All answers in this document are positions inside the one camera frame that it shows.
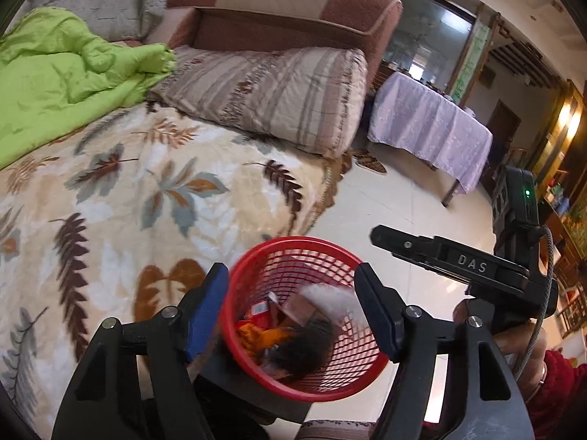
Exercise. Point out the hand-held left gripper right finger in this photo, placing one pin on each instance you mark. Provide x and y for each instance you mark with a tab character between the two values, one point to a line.
376	311

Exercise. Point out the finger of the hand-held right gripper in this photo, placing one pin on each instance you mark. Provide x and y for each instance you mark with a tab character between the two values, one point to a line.
440	252

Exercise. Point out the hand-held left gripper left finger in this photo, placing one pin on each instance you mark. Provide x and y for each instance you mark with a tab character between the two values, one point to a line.
208	311

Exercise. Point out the orange plastic bag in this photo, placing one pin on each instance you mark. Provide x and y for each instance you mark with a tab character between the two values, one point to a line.
261	337

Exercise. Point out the red mesh basket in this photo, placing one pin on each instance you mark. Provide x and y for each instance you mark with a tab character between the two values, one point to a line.
321	385

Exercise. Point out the person's right hand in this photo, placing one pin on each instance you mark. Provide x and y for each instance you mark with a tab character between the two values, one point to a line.
509	341

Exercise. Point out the wooden table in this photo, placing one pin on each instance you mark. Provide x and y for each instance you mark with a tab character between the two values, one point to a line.
449	195

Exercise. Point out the lit wooden cabinet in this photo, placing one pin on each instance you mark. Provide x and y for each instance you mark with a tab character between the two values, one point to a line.
564	137

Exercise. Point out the brown door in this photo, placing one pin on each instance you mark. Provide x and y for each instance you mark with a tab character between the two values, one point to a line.
502	123

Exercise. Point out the brown patterned slipper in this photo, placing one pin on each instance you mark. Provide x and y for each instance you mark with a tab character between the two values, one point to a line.
371	162

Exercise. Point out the lilac tablecloth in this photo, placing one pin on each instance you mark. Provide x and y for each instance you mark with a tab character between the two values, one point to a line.
426	123

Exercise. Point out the wooden lattice panel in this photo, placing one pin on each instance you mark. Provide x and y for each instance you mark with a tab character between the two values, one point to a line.
523	62

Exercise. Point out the leaf-print blanket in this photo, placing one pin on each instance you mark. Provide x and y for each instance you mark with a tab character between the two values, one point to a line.
114	192

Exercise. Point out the brown striped pillow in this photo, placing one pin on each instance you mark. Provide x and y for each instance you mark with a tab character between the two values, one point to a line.
275	96

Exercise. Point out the green quilt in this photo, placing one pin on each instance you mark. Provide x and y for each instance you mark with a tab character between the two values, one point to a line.
46	82

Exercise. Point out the brown padded sofa back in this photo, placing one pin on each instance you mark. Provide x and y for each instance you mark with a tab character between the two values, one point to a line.
284	0

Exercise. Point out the green printed wall scroll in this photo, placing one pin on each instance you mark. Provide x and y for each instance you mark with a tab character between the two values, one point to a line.
472	59

